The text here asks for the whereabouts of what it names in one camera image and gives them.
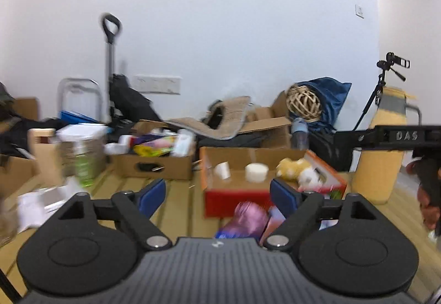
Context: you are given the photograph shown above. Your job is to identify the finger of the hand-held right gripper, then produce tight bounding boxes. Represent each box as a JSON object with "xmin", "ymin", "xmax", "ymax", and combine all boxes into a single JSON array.
[{"xmin": 335, "ymin": 128, "xmax": 378, "ymax": 153}]

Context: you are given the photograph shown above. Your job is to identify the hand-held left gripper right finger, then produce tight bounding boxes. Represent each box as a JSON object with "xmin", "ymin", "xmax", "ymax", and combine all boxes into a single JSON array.
[{"xmin": 263, "ymin": 178, "xmax": 380, "ymax": 251}]

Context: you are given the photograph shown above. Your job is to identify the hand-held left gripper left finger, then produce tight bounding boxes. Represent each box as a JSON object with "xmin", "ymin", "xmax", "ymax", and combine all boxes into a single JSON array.
[{"xmin": 57, "ymin": 178, "xmax": 173, "ymax": 251}]

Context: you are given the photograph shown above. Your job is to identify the purple satin scrunchie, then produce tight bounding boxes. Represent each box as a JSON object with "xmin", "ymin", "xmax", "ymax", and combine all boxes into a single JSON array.
[{"xmin": 230, "ymin": 201, "xmax": 270, "ymax": 239}]

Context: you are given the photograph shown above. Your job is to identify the red cardboard box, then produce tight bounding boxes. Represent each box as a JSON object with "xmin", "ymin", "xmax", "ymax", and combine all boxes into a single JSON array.
[{"xmin": 199, "ymin": 146, "xmax": 348, "ymax": 219}]

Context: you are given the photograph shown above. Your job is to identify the black suitcase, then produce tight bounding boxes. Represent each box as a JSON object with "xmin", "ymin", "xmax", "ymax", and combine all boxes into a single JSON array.
[{"xmin": 308, "ymin": 130, "xmax": 356, "ymax": 173}]

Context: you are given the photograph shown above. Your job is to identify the yellow plush toy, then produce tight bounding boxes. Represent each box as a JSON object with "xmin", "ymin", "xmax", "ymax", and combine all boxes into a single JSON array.
[{"xmin": 276, "ymin": 157, "xmax": 312, "ymax": 181}]

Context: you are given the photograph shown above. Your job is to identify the white plush toy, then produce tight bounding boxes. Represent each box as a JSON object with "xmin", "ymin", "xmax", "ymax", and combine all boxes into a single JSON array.
[{"xmin": 298, "ymin": 168, "xmax": 326, "ymax": 192}]

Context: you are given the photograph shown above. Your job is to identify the white round container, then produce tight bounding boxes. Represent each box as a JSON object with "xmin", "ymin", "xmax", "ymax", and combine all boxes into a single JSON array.
[{"xmin": 245, "ymin": 163, "xmax": 269, "ymax": 183}]

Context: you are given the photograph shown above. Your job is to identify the yellow curved panel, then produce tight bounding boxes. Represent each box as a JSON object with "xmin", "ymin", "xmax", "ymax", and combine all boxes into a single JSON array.
[{"xmin": 351, "ymin": 86, "xmax": 423, "ymax": 206}]

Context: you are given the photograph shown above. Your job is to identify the colourful snack packets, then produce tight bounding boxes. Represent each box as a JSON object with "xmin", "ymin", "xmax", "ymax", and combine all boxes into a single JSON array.
[{"xmin": 133, "ymin": 135, "xmax": 177, "ymax": 157}]

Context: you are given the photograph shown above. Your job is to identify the black tripod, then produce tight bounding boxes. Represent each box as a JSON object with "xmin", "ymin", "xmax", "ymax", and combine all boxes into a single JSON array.
[{"xmin": 353, "ymin": 72, "xmax": 389, "ymax": 133}]

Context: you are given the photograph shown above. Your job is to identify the blue cloth bag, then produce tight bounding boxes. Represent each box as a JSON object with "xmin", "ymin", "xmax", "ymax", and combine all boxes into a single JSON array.
[{"xmin": 301, "ymin": 77, "xmax": 353, "ymax": 135}]

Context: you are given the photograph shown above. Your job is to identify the blue baby bottle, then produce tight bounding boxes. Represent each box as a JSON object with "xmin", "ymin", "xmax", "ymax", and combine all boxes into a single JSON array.
[{"xmin": 290, "ymin": 117, "xmax": 310, "ymax": 150}]

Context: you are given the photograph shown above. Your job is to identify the white clear container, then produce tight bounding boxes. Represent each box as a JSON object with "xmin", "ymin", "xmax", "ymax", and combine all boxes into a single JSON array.
[{"xmin": 170, "ymin": 129, "xmax": 196, "ymax": 157}]

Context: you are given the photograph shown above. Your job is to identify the wicker ball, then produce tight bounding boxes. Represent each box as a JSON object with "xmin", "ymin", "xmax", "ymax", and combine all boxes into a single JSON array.
[{"xmin": 287, "ymin": 84, "xmax": 323, "ymax": 122}]

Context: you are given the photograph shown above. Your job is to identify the large open cardboard box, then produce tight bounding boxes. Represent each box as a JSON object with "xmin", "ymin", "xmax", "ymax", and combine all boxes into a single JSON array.
[{"xmin": 238, "ymin": 92, "xmax": 294, "ymax": 150}]

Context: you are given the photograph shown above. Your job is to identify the white paper cup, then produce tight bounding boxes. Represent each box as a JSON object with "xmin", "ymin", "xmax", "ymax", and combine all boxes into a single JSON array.
[{"xmin": 214, "ymin": 162, "xmax": 232, "ymax": 181}]

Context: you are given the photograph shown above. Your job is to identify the green spray bottle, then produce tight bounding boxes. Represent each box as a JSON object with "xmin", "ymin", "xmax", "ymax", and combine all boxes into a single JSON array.
[{"xmin": 74, "ymin": 149, "xmax": 98, "ymax": 188}]

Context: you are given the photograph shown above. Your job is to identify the clear jar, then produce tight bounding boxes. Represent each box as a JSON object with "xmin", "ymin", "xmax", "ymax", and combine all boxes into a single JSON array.
[{"xmin": 56, "ymin": 124, "xmax": 108, "ymax": 184}]

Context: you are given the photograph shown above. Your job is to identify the black bag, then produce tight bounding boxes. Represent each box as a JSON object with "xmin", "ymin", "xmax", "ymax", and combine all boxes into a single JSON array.
[{"xmin": 109, "ymin": 74, "xmax": 163, "ymax": 124}]

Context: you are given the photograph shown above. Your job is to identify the beige woven mat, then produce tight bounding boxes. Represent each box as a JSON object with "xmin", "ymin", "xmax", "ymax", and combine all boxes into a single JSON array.
[{"xmin": 165, "ymin": 95, "xmax": 251, "ymax": 140}]

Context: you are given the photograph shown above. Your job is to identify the blue flat case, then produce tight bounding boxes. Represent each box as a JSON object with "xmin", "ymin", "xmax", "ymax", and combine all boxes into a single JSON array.
[{"xmin": 60, "ymin": 111, "xmax": 108, "ymax": 124}]

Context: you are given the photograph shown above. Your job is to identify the white papers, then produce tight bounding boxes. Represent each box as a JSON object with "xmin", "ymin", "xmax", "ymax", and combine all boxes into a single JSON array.
[{"xmin": 17, "ymin": 183, "xmax": 82, "ymax": 233}]

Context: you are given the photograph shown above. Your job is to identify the beige box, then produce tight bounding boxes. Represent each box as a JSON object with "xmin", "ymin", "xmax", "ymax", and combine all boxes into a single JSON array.
[{"xmin": 28, "ymin": 128, "xmax": 63, "ymax": 185}]

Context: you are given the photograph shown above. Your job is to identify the plain cardboard box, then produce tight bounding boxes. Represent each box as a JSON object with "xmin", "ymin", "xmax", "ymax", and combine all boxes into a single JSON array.
[{"xmin": 0, "ymin": 96, "xmax": 40, "ymax": 192}]

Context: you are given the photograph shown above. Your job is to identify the black backpack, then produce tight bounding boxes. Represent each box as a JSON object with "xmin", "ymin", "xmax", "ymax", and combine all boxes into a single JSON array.
[{"xmin": 0, "ymin": 82, "xmax": 68, "ymax": 162}]

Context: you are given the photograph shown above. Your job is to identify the brown cardboard box with handle hole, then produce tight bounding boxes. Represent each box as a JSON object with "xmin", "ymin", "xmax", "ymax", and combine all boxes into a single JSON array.
[{"xmin": 111, "ymin": 120, "xmax": 198, "ymax": 181}]

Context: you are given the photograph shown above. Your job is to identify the white wall socket strip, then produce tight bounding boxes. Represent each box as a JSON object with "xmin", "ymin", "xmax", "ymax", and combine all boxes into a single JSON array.
[{"xmin": 133, "ymin": 75, "xmax": 182, "ymax": 95}]

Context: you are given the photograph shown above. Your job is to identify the metal tube frame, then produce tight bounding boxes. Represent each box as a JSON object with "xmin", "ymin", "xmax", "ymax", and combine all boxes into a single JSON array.
[{"xmin": 57, "ymin": 77, "xmax": 104, "ymax": 119}]

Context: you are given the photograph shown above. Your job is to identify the black trolley handle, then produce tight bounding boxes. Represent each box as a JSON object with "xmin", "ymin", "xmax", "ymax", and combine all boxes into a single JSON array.
[{"xmin": 101, "ymin": 13, "xmax": 123, "ymax": 123}]

